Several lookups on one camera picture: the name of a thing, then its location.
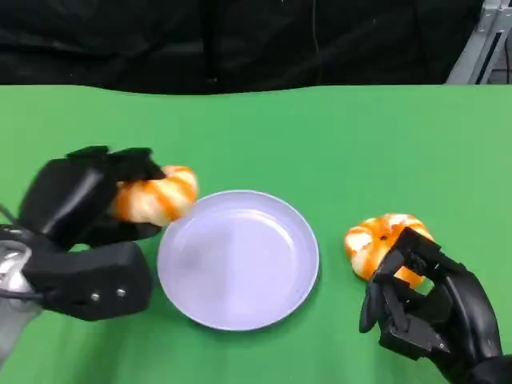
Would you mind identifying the thin hanging black cable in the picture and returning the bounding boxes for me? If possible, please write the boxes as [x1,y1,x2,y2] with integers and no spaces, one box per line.
[310,0,321,53]

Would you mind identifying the lilac plate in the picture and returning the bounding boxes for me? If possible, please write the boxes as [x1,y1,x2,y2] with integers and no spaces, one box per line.
[156,190,321,332]

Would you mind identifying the black backdrop curtain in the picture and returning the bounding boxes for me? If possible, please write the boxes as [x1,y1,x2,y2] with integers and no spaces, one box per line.
[0,0,487,95]

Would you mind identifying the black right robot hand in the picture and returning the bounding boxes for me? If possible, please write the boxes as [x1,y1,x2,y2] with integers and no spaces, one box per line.
[358,226,505,379]

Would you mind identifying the aluminium frame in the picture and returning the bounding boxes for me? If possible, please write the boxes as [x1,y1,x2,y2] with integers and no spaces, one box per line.
[446,0,512,86]

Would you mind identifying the orange white toy bread roll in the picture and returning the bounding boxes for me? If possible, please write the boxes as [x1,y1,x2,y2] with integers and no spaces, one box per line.
[109,165,199,225]
[344,213,435,287]

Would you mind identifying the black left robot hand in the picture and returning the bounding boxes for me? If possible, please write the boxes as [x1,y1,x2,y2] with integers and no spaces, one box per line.
[18,145,167,254]

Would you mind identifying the green table cloth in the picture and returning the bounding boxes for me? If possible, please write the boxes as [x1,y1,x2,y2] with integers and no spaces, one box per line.
[0,82,512,384]

